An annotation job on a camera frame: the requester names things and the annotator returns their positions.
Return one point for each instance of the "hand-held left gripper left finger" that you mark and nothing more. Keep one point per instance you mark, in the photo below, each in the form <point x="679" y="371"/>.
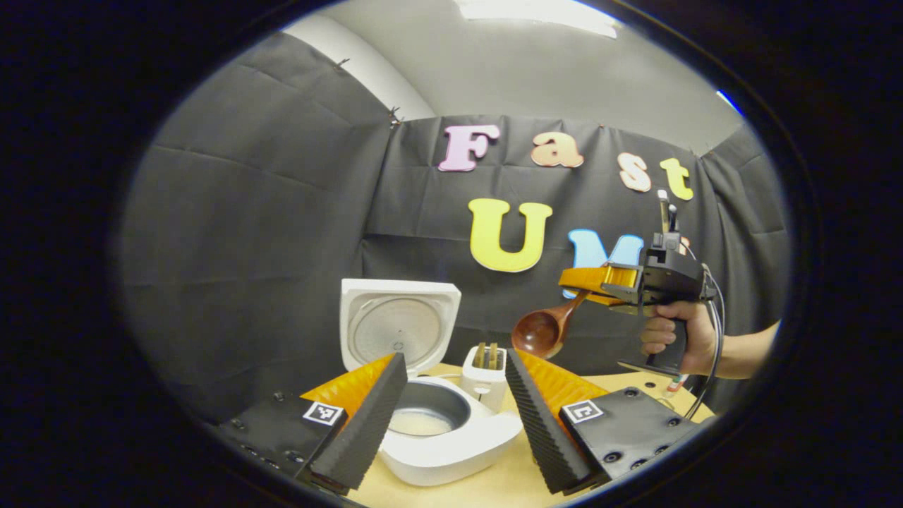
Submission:
<point x="367" y="437"/>

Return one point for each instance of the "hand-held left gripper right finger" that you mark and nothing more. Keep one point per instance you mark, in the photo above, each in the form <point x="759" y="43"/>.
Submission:
<point x="540" y="437"/>

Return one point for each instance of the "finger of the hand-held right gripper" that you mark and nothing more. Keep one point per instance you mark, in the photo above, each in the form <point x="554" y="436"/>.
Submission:
<point x="621" y="302"/>
<point x="589" y="277"/>

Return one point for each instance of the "brown wooden spoon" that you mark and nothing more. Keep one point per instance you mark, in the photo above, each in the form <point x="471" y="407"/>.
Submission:
<point x="540" y="331"/>

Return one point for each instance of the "white rice cooker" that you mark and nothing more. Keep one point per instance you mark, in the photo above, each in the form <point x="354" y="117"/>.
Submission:
<point x="451" y="444"/>

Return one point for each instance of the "white toaster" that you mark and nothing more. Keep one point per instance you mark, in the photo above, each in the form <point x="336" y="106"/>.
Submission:
<point x="487" y="388"/>

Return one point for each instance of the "brown toast slices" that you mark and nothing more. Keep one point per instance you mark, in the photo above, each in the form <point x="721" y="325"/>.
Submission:
<point x="487" y="355"/>

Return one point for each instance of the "clear plastic bottle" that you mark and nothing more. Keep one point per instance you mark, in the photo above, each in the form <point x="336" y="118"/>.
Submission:
<point x="675" y="384"/>

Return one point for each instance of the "black backdrop cloth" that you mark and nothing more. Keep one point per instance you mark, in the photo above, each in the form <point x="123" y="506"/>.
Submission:
<point x="247" y="226"/>

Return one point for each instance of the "long ceiling light panel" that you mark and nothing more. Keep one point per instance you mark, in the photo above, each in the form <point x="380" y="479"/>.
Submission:
<point x="536" y="15"/>

